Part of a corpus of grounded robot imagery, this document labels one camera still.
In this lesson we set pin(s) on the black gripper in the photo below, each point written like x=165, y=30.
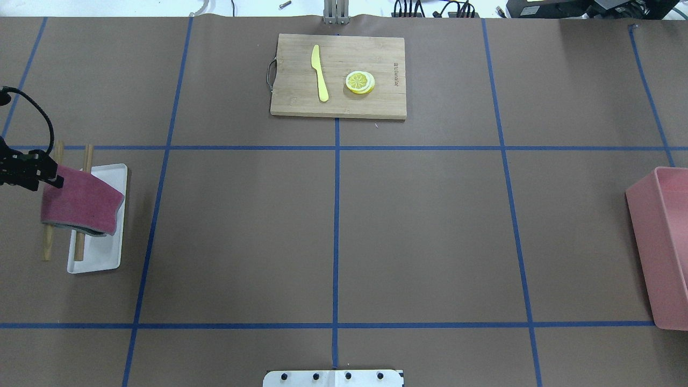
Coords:
x=24, y=167

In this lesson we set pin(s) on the magenta fleece cloth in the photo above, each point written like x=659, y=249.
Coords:
x=59, y=207

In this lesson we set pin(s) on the aluminium frame post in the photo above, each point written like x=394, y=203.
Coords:
x=336, y=12

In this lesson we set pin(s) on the wooden stick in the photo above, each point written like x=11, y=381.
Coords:
x=85, y=176
x=48, y=236

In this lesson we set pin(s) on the yellow lemon slices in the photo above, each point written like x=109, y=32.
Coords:
x=360, y=82

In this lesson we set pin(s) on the white camera pillar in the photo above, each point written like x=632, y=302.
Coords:
x=356, y=377

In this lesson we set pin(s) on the white rectangular tray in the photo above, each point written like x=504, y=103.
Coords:
x=103, y=252

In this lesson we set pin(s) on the yellow plastic knife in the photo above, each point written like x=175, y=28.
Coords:
x=322, y=89

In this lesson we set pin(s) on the pink plastic bin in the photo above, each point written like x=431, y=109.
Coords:
x=658, y=208

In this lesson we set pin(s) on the bamboo cutting board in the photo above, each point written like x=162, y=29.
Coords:
x=294, y=89

